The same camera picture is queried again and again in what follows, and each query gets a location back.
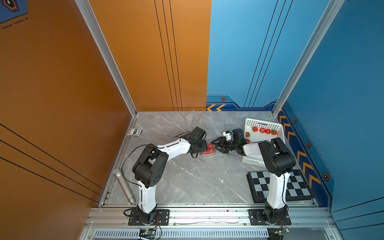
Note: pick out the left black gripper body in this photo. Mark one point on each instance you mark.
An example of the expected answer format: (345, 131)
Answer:
(201, 146)

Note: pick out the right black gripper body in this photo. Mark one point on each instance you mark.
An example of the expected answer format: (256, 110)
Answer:
(227, 145)

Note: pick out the packed strawberry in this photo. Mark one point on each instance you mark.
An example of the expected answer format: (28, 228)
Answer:
(208, 153)
(210, 146)

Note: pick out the clear plastic clamshell container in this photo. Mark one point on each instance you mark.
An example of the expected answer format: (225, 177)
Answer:
(208, 150)

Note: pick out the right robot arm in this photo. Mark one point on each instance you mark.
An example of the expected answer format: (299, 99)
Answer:
(279, 162)

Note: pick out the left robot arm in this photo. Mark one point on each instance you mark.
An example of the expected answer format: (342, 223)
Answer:
(151, 164)

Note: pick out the strawberry four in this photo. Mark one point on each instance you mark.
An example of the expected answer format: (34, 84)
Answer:
(273, 132)

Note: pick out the black white checkerboard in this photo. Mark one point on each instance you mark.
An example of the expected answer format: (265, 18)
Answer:
(297, 188)

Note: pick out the grey metal cylinder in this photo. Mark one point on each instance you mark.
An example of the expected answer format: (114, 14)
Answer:
(124, 185)

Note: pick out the right green circuit board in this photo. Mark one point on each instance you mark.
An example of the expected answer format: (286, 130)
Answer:
(282, 232)

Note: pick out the green circuit board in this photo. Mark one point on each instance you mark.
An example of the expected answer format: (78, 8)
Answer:
(147, 234)
(282, 232)

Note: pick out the left green circuit board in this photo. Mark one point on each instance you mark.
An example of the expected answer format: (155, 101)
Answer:
(147, 234)

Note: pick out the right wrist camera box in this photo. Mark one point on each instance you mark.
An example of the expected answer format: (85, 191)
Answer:
(228, 136)

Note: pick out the clear clamshell near wall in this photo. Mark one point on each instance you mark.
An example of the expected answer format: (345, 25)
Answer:
(192, 117)

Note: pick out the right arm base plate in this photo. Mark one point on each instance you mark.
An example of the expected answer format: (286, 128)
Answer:
(267, 217)

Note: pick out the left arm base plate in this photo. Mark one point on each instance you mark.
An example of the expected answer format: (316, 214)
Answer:
(159, 217)

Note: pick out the aluminium front rail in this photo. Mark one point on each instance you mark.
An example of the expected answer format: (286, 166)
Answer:
(213, 216)

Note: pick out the left aluminium corner post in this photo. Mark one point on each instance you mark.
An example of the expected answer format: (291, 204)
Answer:
(101, 42)

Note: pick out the aluminium corner post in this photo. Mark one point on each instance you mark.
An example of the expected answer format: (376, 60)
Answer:
(101, 42)
(317, 36)

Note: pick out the right aluminium corner post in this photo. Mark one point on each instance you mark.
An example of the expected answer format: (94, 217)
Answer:
(317, 36)

